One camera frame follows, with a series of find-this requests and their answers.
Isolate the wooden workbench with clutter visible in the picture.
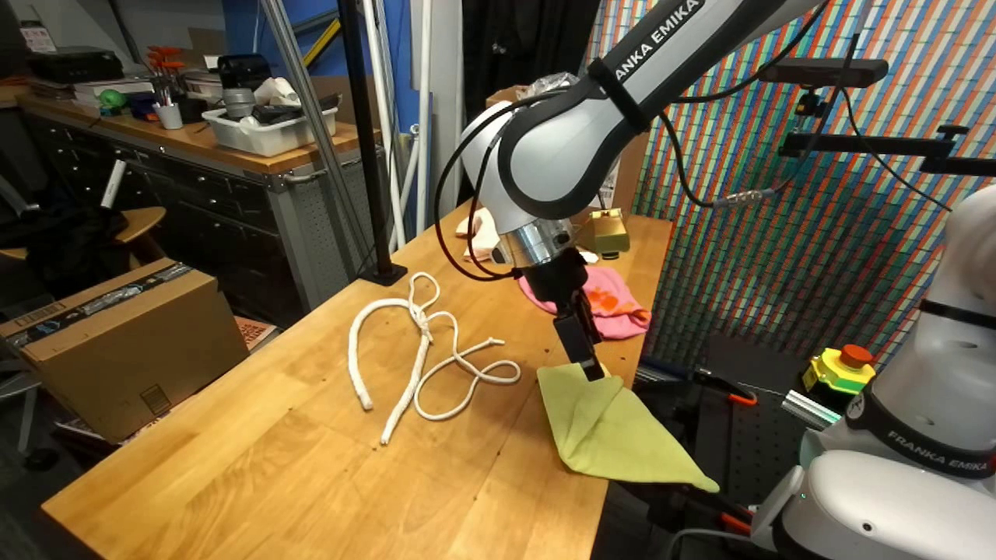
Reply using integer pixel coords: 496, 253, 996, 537
4, 79, 369, 327

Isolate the wrist camera gold block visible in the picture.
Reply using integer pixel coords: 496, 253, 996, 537
575, 208, 630, 255

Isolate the black fabric bag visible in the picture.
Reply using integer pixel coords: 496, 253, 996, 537
0, 205, 127, 299

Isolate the pink cloth orange print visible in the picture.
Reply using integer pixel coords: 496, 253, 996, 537
516, 266, 655, 341

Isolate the black vertical pole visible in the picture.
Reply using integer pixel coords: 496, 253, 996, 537
335, 0, 406, 288

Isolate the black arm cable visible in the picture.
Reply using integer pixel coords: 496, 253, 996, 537
430, 123, 523, 283

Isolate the yellow-green cloth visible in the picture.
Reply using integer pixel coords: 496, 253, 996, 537
535, 365, 720, 494

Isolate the white plastic tray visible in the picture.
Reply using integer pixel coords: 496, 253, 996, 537
201, 108, 315, 156

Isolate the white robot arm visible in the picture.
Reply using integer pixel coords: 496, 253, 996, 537
465, 0, 996, 560

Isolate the red emergency stop button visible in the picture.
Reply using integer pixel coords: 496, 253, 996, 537
803, 341, 874, 395

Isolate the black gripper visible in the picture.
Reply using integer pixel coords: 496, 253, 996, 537
526, 250, 603, 384

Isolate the black camera on boom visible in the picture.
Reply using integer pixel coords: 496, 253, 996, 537
760, 60, 996, 177

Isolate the brown cardboard box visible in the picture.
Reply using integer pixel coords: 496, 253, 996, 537
0, 259, 249, 442

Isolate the wooden stool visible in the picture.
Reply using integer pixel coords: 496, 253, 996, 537
115, 205, 164, 263

